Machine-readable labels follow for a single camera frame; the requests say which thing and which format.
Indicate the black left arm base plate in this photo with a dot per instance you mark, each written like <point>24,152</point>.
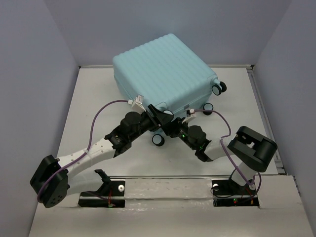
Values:
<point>107,196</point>

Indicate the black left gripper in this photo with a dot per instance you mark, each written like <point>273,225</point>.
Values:
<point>161,118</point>

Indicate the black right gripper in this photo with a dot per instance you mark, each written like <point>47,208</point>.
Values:
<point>173,127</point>

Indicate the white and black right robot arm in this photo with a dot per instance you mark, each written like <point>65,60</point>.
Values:
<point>249,151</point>

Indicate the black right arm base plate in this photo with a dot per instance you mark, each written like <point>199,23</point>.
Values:
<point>227,194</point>

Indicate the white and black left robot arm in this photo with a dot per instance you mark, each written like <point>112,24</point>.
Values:
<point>51,179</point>

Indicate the light blue hard-shell suitcase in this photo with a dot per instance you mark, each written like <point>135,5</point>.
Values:
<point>168,74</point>

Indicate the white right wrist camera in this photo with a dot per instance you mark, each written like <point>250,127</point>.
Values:
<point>190,115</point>

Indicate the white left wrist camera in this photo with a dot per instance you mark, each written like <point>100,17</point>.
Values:
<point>137,104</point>

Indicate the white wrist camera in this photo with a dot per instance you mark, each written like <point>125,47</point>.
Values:
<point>137,104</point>
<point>190,115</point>

